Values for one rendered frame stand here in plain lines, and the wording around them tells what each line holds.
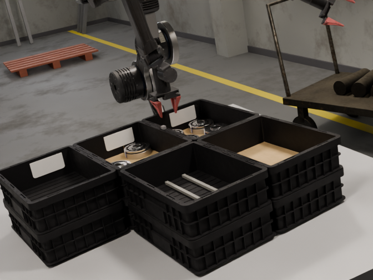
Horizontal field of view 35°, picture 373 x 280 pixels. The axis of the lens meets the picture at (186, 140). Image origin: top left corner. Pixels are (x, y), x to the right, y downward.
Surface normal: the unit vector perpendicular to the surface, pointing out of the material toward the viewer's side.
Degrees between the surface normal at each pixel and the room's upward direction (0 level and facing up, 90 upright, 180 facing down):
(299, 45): 90
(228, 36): 90
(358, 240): 0
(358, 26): 90
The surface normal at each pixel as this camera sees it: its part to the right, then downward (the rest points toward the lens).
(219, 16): -0.89, 0.29
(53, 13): 0.43, 0.25
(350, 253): -0.17, -0.92
